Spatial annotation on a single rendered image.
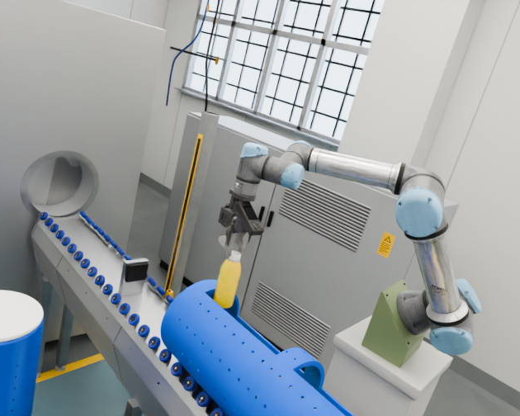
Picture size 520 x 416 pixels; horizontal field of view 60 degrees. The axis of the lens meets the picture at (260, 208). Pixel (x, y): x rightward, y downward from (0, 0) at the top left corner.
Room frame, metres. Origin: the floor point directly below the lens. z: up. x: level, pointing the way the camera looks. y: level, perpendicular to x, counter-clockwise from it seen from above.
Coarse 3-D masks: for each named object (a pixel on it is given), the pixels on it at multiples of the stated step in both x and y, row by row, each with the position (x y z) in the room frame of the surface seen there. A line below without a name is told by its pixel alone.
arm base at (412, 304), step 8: (400, 296) 1.42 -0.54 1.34; (408, 296) 1.42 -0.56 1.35; (416, 296) 1.40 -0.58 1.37; (424, 296) 1.38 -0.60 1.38; (400, 304) 1.39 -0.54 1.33; (408, 304) 1.38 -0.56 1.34; (416, 304) 1.37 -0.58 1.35; (424, 304) 1.36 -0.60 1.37; (400, 312) 1.38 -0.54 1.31; (408, 312) 1.37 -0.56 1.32; (416, 312) 1.36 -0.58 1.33; (424, 312) 1.35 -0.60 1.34; (408, 320) 1.36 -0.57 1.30; (416, 320) 1.35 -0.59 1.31; (424, 320) 1.35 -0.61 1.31; (408, 328) 1.36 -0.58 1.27; (416, 328) 1.36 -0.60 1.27; (424, 328) 1.36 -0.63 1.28
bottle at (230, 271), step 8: (224, 264) 1.30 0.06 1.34; (232, 264) 1.29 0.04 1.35; (240, 264) 1.32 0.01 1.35; (224, 272) 1.29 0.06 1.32; (232, 272) 1.29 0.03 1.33; (240, 272) 1.31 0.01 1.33; (224, 280) 1.29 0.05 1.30; (232, 280) 1.29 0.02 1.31; (216, 288) 1.30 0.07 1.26; (224, 288) 1.28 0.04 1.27; (232, 288) 1.29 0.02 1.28; (216, 296) 1.29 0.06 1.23; (224, 296) 1.28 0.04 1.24; (232, 296) 1.30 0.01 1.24; (224, 304) 1.28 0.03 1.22; (232, 304) 1.31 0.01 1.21
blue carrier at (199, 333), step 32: (192, 288) 1.32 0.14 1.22; (192, 320) 1.22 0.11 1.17; (224, 320) 1.19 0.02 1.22; (192, 352) 1.16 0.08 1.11; (224, 352) 1.10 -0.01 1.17; (256, 352) 1.08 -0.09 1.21; (288, 352) 1.09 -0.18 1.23; (224, 384) 1.05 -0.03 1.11; (256, 384) 1.01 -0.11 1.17; (288, 384) 0.99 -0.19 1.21; (320, 384) 1.16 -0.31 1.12
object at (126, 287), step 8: (128, 264) 1.64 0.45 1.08; (136, 264) 1.66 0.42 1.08; (144, 264) 1.68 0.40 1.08; (128, 272) 1.63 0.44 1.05; (136, 272) 1.65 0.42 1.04; (144, 272) 1.68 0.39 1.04; (128, 280) 1.63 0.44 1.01; (136, 280) 1.66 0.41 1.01; (120, 288) 1.64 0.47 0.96; (128, 288) 1.65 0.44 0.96; (136, 288) 1.68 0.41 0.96
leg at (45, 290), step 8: (40, 288) 2.09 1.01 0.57; (48, 288) 2.08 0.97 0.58; (40, 296) 2.08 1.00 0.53; (48, 296) 2.09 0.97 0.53; (40, 304) 2.07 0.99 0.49; (48, 304) 2.09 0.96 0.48; (48, 312) 2.09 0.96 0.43; (40, 344) 2.08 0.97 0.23; (40, 352) 2.09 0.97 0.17; (40, 360) 2.09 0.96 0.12; (40, 368) 2.09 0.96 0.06
